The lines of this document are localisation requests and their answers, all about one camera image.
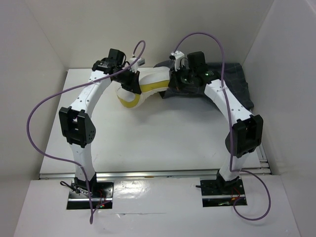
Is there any dark grey checked pillowcase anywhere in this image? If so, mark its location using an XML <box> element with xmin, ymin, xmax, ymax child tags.
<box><xmin>160</xmin><ymin>63</ymin><xmax>254</xmax><ymax>110</ymax></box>

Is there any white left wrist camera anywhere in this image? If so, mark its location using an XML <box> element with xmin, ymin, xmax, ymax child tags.
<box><xmin>128</xmin><ymin>57</ymin><xmax>145</xmax><ymax>73</ymax></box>

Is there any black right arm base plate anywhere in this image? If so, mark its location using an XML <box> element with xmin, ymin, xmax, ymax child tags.
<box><xmin>196</xmin><ymin>178</ymin><xmax>247</xmax><ymax>207</ymax></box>

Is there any white pillow with yellow edge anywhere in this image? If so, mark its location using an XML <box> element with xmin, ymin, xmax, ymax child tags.
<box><xmin>116</xmin><ymin>66</ymin><xmax>170</xmax><ymax>108</ymax></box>

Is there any aluminium frame rail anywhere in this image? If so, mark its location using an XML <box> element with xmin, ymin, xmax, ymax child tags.
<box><xmin>39</xmin><ymin>148</ymin><xmax>271</xmax><ymax>180</ymax></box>

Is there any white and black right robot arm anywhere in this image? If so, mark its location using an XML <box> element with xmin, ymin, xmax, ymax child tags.
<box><xmin>169</xmin><ymin>51</ymin><xmax>263</xmax><ymax>194</ymax></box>

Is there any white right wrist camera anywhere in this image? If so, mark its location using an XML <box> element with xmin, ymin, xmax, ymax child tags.
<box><xmin>169</xmin><ymin>50</ymin><xmax>185</xmax><ymax>71</ymax></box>

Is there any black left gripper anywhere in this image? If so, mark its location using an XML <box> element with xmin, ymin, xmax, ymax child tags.
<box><xmin>114</xmin><ymin>68</ymin><xmax>142</xmax><ymax>94</ymax></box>

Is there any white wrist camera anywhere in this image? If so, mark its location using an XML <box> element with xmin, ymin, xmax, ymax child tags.
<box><xmin>128</xmin><ymin>57</ymin><xmax>145</xmax><ymax>73</ymax></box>
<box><xmin>169</xmin><ymin>50</ymin><xmax>185</xmax><ymax>71</ymax></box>

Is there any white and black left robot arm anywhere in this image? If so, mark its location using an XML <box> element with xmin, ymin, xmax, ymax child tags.
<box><xmin>59</xmin><ymin>49</ymin><xmax>145</xmax><ymax>197</ymax></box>

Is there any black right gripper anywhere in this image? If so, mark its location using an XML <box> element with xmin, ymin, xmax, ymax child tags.
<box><xmin>168</xmin><ymin>63</ymin><xmax>195</xmax><ymax>91</ymax></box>

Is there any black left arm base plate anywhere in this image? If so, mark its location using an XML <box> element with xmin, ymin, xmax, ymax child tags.
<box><xmin>60</xmin><ymin>181</ymin><xmax>114</xmax><ymax>210</ymax></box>

